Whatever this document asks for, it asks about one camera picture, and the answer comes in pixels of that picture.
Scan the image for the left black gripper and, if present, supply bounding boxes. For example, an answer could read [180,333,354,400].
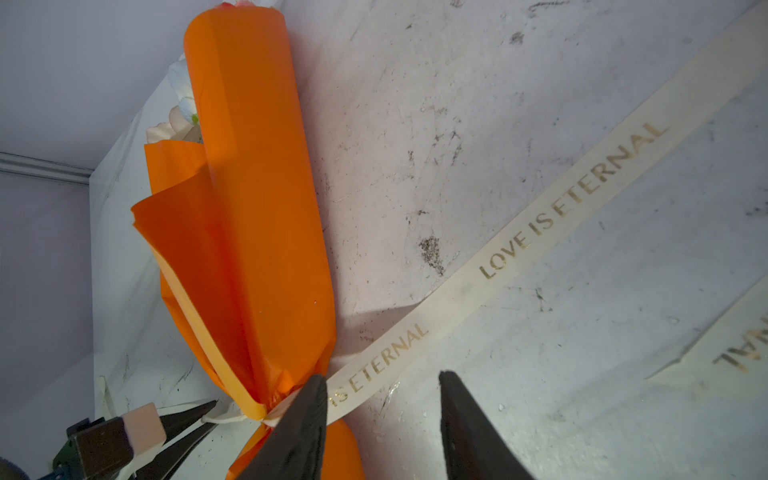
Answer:
[43,400,218,480]

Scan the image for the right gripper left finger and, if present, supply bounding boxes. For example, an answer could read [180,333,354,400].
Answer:
[239,375,328,480]

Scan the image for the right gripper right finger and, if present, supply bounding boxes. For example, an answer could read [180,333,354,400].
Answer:
[439,371,534,480]

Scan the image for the orange wrapping paper sheet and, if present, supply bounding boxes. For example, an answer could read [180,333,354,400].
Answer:
[130,2,367,480]

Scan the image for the white string ribbon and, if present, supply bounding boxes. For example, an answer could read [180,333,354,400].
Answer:
[203,0,768,428]

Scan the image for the cream fake rose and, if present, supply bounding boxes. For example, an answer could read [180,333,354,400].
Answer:
[146,106,203,144]

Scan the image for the white fake rose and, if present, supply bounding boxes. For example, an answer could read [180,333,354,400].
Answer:
[167,55,199,125]

